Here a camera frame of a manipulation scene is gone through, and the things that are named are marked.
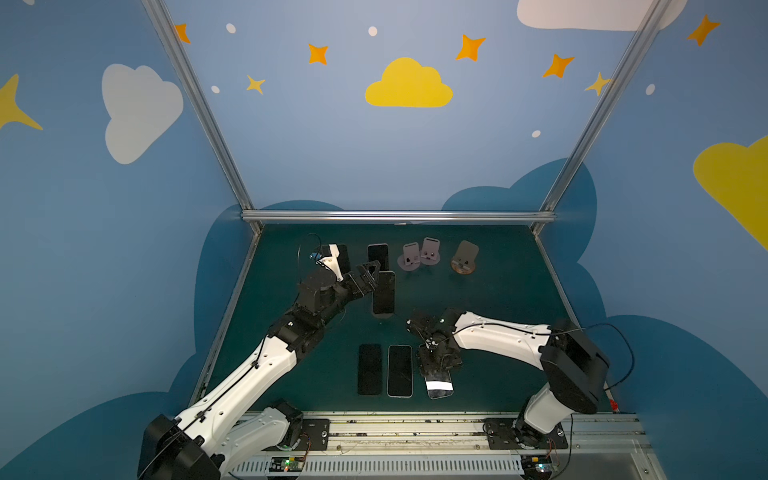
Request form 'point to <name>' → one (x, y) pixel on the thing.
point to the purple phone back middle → (379, 252)
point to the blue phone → (384, 294)
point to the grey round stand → (429, 254)
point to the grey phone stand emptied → (410, 259)
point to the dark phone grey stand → (369, 369)
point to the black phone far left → (343, 258)
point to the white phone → (399, 374)
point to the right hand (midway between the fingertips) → (434, 367)
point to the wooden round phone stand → (464, 259)
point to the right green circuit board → (536, 465)
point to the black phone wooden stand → (439, 388)
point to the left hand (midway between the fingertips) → (373, 269)
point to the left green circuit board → (286, 464)
